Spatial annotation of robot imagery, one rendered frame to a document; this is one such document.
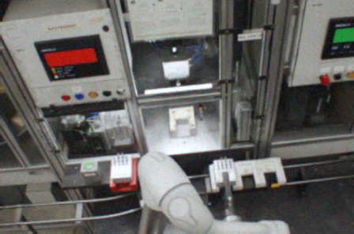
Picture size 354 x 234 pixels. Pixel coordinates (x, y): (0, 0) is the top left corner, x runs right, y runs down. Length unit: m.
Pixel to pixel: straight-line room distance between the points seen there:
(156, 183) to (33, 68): 0.69
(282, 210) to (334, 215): 0.27
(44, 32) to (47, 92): 0.32
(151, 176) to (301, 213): 1.07
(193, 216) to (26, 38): 0.87
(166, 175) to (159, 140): 0.83
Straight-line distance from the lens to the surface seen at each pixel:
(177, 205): 1.23
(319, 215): 2.20
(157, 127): 2.18
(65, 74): 1.61
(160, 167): 1.33
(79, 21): 1.46
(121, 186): 1.99
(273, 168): 2.08
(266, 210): 2.17
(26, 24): 1.51
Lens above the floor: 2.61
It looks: 48 degrees down
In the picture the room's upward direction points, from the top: 8 degrees counter-clockwise
